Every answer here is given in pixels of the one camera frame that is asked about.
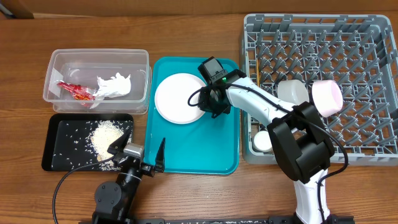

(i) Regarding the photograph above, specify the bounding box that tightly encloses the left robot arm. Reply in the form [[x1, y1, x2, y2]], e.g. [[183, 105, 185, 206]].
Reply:
[[91, 131, 165, 223]]

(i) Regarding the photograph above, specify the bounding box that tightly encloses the grey dishwasher rack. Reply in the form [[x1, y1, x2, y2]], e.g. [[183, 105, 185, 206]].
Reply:
[[239, 14, 397, 166]]

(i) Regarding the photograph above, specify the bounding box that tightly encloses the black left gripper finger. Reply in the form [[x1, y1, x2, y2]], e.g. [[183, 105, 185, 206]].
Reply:
[[155, 138, 165, 173], [107, 129, 132, 154]]

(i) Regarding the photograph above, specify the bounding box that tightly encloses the pile of rice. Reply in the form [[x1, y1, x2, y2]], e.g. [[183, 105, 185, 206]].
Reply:
[[50, 120, 133, 171]]

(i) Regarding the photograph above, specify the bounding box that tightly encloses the teal plastic tray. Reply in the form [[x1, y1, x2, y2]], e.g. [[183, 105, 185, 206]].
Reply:
[[144, 57, 240, 175]]

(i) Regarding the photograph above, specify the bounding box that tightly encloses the wooden chopstick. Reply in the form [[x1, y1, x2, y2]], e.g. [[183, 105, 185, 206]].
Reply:
[[256, 58, 261, 87]]

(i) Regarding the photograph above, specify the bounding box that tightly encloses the black tray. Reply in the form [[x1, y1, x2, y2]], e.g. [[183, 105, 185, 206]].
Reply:
[[42, 113, 134, 171]]

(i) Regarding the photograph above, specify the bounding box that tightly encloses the white tissue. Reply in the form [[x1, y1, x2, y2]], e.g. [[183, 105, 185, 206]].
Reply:
[[93, 72, 131, 101]]

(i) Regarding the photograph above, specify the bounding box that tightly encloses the pink bowl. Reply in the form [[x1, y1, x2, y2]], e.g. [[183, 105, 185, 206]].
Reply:
[[312, 80, 343, 117]]

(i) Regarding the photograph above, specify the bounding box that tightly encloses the red snack wrapper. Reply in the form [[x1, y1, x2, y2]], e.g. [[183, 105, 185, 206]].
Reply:
[[57, 82, 96, 100]]

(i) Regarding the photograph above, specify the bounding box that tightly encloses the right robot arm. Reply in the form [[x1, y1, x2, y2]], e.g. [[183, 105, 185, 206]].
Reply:
[[195, 57, 335, 223]]

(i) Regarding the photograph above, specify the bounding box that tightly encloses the grey bowl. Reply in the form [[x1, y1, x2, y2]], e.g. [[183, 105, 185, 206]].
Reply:
[[277, 80, 310, 105]]

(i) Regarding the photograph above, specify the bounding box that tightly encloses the clear plastic bin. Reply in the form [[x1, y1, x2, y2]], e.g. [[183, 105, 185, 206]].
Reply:
[[43, 49, 152, 114]]

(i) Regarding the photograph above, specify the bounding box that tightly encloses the white round plate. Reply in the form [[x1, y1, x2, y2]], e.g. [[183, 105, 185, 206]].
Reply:
[[155, 73, 205, 124]]

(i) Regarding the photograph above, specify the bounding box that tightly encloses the white paper cup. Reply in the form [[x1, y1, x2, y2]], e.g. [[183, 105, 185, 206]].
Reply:
[[252, 131, 272, 153]]

